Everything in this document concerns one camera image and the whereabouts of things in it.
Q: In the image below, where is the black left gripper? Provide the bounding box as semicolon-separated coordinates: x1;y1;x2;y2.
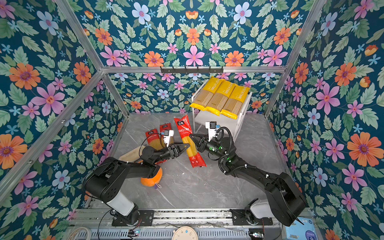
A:
151;142;189;166

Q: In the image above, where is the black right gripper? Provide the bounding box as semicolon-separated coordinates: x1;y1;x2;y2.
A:
190;134;228;163

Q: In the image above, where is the red spaghetti bag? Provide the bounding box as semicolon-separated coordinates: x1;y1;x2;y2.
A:
174;115;207;168
146;129;164;150
160;123;173;147

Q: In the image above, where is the yellow spaghetti bag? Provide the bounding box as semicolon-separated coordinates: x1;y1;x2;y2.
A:
205;81;237;116
220;86;250;120
190;77;225;111

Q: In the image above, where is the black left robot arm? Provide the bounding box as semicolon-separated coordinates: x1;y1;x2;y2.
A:
82;143;190;226

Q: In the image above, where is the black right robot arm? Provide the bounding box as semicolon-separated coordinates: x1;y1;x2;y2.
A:
190;134;307;227

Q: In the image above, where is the white two-tier shelf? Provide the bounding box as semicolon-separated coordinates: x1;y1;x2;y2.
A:
192;80;252;139

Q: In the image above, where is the orange plush toy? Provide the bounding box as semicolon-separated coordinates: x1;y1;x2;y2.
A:
141;168;163;187

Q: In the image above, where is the beige bread loaf toy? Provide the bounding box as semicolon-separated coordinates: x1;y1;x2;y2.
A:
119;146;144;163

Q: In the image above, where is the white round timer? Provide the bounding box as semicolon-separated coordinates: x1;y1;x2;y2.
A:
172;226;199;240

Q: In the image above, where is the blue tissue pack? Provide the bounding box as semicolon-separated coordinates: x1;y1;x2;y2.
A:
282;220;319;240

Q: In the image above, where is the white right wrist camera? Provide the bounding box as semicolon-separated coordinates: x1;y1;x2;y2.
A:
205;121;220;142

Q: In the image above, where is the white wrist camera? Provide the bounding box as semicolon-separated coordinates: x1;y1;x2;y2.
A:
205;121;220;142
163;130;174;147

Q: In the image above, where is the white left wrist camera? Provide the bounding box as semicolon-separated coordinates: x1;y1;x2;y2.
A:
163;130;174;147

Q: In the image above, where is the black hook rail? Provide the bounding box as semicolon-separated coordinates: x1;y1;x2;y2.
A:
160;67;224;74

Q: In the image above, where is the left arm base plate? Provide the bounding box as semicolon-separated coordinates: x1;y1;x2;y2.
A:
112;210;155;227

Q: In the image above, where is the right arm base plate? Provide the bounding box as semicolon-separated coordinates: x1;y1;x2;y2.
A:
230;209;273;226

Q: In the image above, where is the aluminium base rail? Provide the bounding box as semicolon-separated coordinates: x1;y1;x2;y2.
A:
69;209;282;229

